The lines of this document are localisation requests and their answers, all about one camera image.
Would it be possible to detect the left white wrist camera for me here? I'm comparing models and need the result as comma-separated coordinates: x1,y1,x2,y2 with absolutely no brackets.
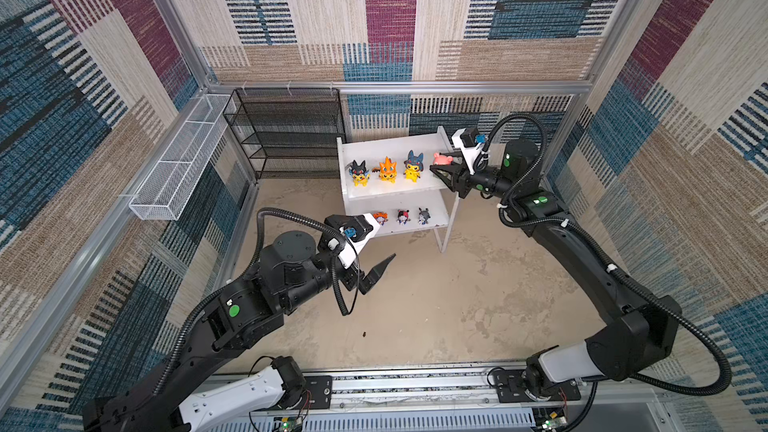
323,213,381,269

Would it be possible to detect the grey hood Doraemon figure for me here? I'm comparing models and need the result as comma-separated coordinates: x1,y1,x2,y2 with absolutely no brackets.
418,208,431,225

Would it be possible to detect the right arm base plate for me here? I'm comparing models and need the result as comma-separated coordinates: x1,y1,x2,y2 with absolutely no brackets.
486,367,582,403

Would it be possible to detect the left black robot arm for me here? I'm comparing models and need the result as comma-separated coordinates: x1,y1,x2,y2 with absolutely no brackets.
83,207,388,431

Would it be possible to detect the white two-tier shelf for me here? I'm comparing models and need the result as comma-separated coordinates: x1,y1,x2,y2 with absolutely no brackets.
337,127,459,251

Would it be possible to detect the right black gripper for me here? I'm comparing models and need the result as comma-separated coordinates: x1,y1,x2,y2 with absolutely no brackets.
430,151,516,200

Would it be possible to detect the orange crab hood Doraemon figure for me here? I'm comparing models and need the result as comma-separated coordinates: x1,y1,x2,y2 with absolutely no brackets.
373,212,388,226

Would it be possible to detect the black wire mesh rack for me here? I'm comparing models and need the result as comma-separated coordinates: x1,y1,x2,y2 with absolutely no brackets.
223,88,347,179

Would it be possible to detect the orange yellow Pokemon figure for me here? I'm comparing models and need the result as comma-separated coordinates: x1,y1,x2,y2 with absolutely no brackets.
376,157,397,183

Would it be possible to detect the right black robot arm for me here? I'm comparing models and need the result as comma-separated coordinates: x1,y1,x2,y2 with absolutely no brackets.
430,114,733,399

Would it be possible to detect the pink green cactus figure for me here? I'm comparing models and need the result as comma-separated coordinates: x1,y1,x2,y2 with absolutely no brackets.
432,153,454,166

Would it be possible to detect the blue hood Pikachu figure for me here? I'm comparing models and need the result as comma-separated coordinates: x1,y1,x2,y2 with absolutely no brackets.
404,150,424,183

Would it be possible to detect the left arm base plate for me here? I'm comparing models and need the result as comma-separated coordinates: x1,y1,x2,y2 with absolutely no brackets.
269,375,333,412

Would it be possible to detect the black blue Luxray figure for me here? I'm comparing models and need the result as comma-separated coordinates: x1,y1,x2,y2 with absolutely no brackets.
348,160,370,187

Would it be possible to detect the aluminium mounting rail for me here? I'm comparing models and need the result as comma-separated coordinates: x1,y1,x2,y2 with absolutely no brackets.
199,362,684,431

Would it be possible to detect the white wire mesh basket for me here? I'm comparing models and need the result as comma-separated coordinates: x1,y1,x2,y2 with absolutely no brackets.
129,94,229,221

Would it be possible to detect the red hat Doraemon figure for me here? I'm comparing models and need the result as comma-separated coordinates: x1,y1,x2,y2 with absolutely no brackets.
397,210,410,225

